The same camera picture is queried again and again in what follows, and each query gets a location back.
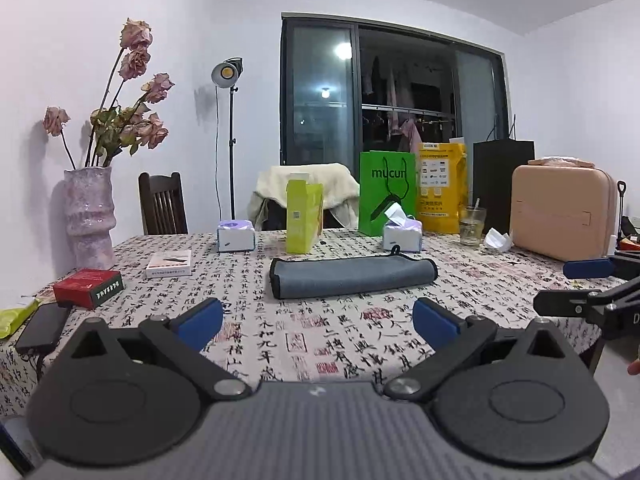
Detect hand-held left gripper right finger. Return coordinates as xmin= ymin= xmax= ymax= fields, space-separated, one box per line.
xmin=383 ymin=297 xmax=573 ymax=402

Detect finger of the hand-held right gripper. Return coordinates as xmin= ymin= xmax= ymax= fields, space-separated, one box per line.
xmin=562 ymin=257 xmax=617 ymax=280
xmin=532 ymin=287 xmax=606 ymax=319

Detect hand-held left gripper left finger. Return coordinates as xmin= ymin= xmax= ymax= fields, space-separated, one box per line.
xmin=64 ymin=297 xmax=252 ymax=402

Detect grey towel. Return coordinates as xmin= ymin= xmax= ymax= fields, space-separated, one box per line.
xmin=269 ymin=254 xmax=439 ymax=300

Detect pink hard case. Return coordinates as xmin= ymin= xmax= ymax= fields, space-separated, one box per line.
xmin=509 ymin=163 xmax=617 ymax=262

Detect white flat box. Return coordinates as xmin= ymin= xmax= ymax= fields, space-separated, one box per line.
xmin=145 ymin=248 xmax=194 ymax=279

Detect crumpled white paper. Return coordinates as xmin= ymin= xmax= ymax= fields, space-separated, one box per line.
xmin=482 ymin=228 xmax=514 ymax=252

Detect white tissue box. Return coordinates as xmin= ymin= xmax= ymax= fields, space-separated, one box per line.
xmin=216 ymin=219 xmax=257 ymax=254
xmin=382 ymin=203 xmax=424 ymax=254

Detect glass cup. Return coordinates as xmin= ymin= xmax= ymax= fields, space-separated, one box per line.
xmin=458 ymin=198 xmax=488 ymax=247

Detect pink flat item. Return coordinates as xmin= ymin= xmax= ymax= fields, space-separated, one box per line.
xmin=527 ymin=156 xmax=596 ymax=169

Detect calligraphy printed tablecloth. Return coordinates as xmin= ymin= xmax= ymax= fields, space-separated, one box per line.
xmin=0 ymin=227 xmax=621 ymax=419

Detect red box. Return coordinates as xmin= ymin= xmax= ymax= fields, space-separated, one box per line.
xmin=52 ymin=268 xmax=125 ymax=310

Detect dark wooden chair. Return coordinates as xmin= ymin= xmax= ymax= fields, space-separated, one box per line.
xmin=138 ymin=171 xmax=189 ymax=236

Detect black box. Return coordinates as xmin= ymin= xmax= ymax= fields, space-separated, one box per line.
xmin=472 ymin=139 xmax=536 ymax=234

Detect yellow paper bag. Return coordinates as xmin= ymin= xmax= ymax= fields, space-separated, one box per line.
xmin=417 ymin=142 xmax=469 ymax=235

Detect yellow-green carton box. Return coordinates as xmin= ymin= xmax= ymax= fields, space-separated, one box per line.
xmin=285 ymin=178 xmax=325 ymax=255

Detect green paper bag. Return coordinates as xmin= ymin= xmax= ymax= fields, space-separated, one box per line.
xmin=357 ymin=151 xmax=418 ymax=237

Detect pink ceramic vase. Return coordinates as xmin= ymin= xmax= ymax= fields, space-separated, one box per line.
xmin=63 ymin=165 xmax=117 ymax=271

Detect black phone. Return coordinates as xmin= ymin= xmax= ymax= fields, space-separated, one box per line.
xmin=14 ymin=302 xmax=73 ymax=355

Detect cream blanket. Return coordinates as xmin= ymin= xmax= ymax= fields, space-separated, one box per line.
xmin=248 ymin=163 xmax=361 ymax=231

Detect green packet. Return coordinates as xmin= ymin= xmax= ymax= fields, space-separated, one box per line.
xmin=0 ymin=298 xmax=41 ymax=340

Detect dried pink roses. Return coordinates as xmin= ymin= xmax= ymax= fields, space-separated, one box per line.
xmin=42 ymin=17 xmax=176 ymax=170

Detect studio light on stand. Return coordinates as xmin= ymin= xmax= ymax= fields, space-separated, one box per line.
xmin=210 ymin=57 xmax=245 ymax=221

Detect black framed window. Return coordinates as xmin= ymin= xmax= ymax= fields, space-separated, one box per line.
xmin=279 ymin=12 xmax=516 ymax=167

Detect black handle tool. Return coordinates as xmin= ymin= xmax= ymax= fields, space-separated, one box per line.
xmin=610 ymin=179 xmax=629 ymax=251

